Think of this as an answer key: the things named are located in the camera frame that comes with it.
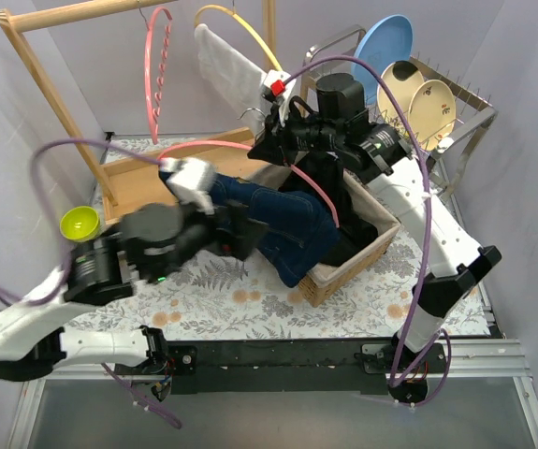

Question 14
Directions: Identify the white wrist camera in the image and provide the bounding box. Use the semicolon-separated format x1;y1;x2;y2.
261;69;296;123
159;157;216;215

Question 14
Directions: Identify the white skirt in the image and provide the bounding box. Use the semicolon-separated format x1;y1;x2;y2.
194;23;283;136

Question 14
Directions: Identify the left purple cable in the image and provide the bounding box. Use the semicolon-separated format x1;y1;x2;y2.
0;138;183;430

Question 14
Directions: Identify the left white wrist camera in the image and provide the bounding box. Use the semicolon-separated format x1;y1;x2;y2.
159;157;216;215

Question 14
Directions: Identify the cream plate black spot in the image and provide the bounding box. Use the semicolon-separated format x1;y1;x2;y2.
376;61;425;125

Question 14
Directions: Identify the wicker laundry basket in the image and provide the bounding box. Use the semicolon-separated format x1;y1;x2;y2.
249;161;401;308

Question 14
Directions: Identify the metal dish rack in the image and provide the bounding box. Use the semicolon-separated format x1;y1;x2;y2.
303;25;497;203

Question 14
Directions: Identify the wooden clothes rack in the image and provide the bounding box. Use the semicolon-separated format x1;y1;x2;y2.
0;0;276;225

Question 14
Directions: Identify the floral tablecloth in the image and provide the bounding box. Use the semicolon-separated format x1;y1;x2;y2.
55;130;494;340

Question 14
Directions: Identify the pink hanger rear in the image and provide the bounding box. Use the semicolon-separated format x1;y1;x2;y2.
144;7;172;144

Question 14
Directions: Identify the pink hanger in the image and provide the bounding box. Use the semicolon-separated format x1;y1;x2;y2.
155;107;341;230
144;7;172;144

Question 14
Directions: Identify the blue denim skirt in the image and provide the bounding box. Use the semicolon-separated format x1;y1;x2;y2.
158;170;342;289

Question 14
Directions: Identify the green bowl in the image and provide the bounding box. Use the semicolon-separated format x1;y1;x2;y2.
59;206;101;242

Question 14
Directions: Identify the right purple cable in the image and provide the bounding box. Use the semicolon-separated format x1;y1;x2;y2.
286;54;452;406

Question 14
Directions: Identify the purple cable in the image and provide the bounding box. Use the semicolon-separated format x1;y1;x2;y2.
0;138;183;430
286;54;452;406

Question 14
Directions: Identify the yellow hanger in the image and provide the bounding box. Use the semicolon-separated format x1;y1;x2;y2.
194;4;282;70

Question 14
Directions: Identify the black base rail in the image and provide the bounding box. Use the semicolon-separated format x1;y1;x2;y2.
155;336;452;397

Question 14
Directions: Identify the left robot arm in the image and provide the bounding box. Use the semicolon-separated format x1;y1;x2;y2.
0;201;268;382

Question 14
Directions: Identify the blue plate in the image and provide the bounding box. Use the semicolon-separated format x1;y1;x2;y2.
351;14;414;105

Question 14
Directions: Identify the cream plate flower print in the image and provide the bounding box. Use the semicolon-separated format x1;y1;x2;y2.
408;80;457;152

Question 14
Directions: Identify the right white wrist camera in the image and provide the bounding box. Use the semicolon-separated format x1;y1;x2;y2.
261;69;296;123

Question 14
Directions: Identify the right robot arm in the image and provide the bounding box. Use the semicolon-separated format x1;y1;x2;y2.
249;70;502;372

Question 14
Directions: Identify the pink hanger front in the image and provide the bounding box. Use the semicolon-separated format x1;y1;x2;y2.
155;107;341;230

